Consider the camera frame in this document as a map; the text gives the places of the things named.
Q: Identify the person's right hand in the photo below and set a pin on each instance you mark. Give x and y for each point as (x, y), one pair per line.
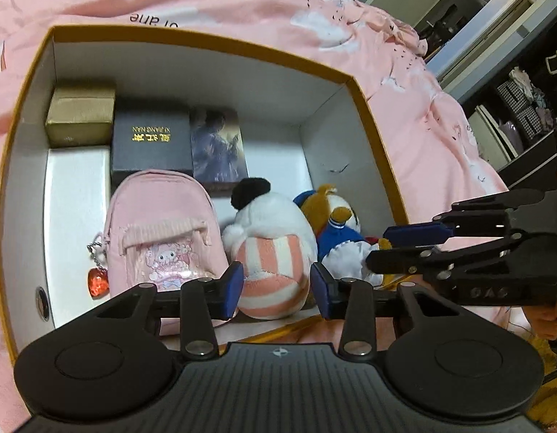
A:
(547, 324)

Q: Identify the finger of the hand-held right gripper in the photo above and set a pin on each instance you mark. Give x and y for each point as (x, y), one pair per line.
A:
(418, 234)
(395, 261)

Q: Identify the pink printed blanket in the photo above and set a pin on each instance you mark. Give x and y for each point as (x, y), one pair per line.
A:
(423, 144)

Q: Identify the shelf with clothes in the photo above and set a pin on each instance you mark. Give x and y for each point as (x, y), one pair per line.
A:
(522, 112)

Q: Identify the dark grey box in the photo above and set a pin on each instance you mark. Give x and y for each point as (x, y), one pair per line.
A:
(150, 144)

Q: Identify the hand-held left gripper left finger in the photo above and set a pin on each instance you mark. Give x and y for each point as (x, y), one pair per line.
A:
(231, 292)

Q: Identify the pink mini backpack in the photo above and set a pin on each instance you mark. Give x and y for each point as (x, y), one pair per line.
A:
(156, 216)

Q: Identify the red heart charm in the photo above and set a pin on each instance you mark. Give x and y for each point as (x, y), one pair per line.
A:
(98, 282)

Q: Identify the gold gift box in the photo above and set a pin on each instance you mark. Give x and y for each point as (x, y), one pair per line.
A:
(80, 115)

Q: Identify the pink striped white plush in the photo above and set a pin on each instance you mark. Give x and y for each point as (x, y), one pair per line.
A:
(269, 234)

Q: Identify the orange cardboard box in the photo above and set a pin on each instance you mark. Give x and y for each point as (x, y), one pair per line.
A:
(332, 112)

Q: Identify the white flat box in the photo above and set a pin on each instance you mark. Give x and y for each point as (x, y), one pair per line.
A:
(75, 216)

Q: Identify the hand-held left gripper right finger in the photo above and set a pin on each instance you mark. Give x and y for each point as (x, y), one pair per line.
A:
(321, 294)

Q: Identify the duck plush toy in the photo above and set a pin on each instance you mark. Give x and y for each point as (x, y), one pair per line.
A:
(339, 239)

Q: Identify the picture printed box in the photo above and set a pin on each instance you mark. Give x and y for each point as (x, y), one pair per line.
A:
(217, 149)

